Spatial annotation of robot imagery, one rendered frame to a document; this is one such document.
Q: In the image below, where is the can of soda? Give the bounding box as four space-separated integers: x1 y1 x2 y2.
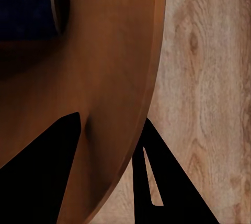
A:
0 0 65 41

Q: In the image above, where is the trash can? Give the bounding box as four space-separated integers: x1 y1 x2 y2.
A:
0 0 166 224

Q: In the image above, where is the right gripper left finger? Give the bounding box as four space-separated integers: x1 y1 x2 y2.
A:
0 112 81 224

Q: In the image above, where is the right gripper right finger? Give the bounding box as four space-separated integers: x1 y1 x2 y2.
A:
132 118 219 224

